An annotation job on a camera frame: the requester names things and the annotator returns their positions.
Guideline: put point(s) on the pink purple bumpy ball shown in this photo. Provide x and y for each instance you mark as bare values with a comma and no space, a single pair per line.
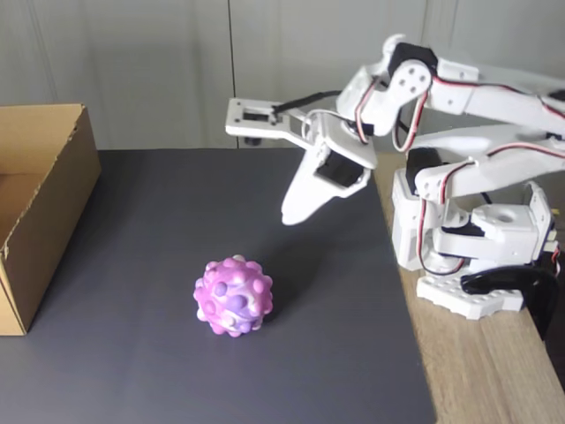
234,296

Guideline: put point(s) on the brown cardboard box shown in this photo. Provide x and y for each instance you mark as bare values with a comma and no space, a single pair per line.
62,199

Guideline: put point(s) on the dark grey table mat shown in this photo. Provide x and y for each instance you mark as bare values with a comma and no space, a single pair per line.
176,375

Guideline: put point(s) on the black table clamp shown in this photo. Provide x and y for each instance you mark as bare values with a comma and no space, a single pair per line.
543,305

